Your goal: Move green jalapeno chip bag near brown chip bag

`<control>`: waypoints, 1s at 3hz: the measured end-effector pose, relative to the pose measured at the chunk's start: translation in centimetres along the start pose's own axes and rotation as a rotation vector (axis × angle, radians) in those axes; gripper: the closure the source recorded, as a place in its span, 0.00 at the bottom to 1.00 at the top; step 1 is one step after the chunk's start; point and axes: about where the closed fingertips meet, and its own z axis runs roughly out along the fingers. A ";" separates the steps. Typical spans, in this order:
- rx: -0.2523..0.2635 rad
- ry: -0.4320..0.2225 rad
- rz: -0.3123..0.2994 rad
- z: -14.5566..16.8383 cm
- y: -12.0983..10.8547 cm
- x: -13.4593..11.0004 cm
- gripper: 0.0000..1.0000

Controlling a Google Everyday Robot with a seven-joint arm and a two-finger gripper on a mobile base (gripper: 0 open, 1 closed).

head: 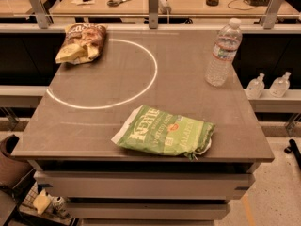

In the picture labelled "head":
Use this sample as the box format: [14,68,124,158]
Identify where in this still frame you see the green jalapeno chip bag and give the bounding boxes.
[112,105,215,160]

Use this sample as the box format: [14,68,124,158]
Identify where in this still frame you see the brown chip bag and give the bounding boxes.
[55,23,107,65]

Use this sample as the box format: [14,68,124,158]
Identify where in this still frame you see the white power strip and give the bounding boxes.
[158,0,171,14]

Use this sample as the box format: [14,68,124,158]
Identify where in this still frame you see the grey drawer cabinet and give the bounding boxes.
[35,171,255,224]

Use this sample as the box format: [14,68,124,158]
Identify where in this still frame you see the clear plastic water bottle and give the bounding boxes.
[205,18,243,87]

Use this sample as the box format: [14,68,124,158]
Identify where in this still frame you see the left sanitizer pump bottle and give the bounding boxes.
[246,73,264,99]

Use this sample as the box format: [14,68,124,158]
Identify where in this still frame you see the sanitizer pump bottle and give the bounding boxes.
[246,73,264,99]
[269,72,291,98]

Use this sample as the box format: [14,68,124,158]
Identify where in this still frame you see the scissors on back desk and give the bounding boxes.
[107,0,131,7]

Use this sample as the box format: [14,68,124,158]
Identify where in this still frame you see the right sanitizer pump bottle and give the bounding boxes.
[269,72,291,98]

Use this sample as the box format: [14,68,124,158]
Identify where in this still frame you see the white can on shelf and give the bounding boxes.
[52,197,69,218]

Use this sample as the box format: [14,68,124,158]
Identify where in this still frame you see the yellow sponge on shelf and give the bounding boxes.
[33,190,51,215]

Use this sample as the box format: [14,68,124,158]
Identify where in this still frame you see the black chair leg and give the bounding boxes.
[284,139,301,169]

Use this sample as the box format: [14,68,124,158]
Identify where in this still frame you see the brown chair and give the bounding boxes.
[0,135,33,226]

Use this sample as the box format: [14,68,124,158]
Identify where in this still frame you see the middle metal bracket post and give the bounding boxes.
[149,0,158,29]

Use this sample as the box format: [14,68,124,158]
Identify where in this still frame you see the metal bracket post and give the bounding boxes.
[29,0,51,29]
[260,0,283,29]
[149,0,158,29]

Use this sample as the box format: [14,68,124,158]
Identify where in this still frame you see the right metal bracket post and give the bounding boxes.
[260,0,283,29]

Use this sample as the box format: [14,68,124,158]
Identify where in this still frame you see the left metal bracket post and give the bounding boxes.
[29,0,51,29]

